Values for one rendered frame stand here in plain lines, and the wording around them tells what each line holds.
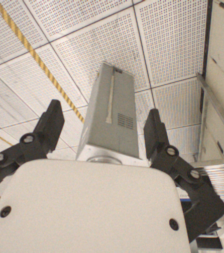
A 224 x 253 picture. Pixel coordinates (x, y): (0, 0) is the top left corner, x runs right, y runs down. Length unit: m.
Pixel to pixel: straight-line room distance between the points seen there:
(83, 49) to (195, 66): 0.83
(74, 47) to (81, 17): 0.20
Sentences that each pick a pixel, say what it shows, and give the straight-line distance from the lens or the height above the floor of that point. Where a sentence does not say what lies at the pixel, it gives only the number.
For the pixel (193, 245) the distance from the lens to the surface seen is 0.98.
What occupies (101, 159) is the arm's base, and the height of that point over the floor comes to 0.77.
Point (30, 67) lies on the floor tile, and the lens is 1.44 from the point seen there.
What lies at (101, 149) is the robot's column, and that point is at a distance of 0.65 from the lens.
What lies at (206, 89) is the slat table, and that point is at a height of 0.22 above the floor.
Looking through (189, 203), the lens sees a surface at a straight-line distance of 0.89.
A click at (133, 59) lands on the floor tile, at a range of 1.22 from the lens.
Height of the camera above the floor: 1.11
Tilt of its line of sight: 41 degrees down
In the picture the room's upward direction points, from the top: 176 degrees counter-clockwise
